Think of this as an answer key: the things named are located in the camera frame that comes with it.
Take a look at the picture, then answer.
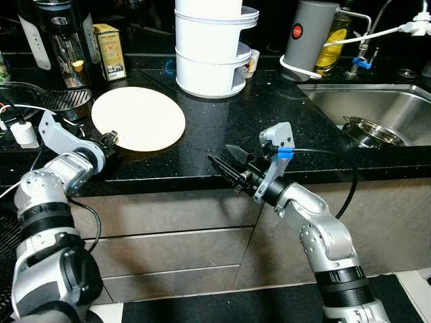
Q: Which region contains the black floor mat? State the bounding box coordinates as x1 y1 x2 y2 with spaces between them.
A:
121 275 411 323

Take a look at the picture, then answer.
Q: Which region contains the white tiered container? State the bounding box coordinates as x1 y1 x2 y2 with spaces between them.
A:
174 0 260 100

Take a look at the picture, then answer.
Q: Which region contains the stainless steel sink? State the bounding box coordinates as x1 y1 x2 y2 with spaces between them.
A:
296 82 431 150

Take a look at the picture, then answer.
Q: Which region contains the white power plug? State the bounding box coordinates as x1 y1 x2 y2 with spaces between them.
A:
403 10 431 38

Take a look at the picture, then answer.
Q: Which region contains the small white cup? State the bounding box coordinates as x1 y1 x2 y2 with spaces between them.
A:
244 48 261 79

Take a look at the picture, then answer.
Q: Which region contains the small tap with blue clip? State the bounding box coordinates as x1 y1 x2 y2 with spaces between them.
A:
337 7 379 73

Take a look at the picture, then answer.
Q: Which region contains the thin white wire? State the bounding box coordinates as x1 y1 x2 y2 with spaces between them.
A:
0 102 48 125

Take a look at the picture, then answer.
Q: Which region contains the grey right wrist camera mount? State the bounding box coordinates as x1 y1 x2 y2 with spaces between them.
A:
255 122 296 203

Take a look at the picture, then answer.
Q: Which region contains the grey cabinet door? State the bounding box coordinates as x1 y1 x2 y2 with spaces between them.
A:
232 176 431 291

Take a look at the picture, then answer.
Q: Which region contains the grey cylinder appliance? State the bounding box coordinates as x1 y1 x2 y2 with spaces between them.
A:
283 0 341 78

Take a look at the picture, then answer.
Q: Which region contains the black silver coffee machine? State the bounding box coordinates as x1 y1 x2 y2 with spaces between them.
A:
15 0 95 122

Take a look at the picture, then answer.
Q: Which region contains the yellow oil bottle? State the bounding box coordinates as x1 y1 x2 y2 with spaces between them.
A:
315 7 354 76

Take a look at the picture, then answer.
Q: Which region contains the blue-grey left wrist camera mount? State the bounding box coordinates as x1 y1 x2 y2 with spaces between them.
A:
38 111 102 159

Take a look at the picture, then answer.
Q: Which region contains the grey cabinet drawer front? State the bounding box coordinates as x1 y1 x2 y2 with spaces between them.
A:
67 196 265 241
98 264 243 303
81 227 257 277

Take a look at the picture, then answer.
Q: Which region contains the small white charger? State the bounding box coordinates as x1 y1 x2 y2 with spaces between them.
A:
12 121 40 149

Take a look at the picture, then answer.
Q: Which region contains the white power cable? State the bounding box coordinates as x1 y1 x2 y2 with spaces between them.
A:
279 17 418 80

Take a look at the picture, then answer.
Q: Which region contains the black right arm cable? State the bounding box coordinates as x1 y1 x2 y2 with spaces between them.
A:
290 148 359 221

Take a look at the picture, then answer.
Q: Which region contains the yellow tin box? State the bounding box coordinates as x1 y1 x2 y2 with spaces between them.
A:
93 24 127 81

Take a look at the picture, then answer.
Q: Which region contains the round pale yellow plate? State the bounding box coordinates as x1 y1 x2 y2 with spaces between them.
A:
91 86 187 153

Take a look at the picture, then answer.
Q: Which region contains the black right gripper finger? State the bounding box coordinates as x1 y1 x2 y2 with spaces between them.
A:
226 144 255 166
208 156 244 192

